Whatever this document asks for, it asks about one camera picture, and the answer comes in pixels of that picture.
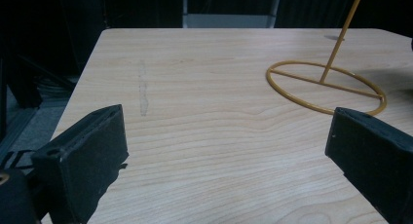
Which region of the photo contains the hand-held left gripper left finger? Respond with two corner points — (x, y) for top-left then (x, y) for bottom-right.
(30, 103), (130, 224)

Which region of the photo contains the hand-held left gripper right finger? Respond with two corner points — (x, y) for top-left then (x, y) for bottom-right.
(324, 106), (413, 224)

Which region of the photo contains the dark metal stand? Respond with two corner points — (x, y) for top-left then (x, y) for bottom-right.
(0, 52), (77, 160)

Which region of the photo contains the gold metal wire stand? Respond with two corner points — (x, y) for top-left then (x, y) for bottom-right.
(265, 0), (388, 117)

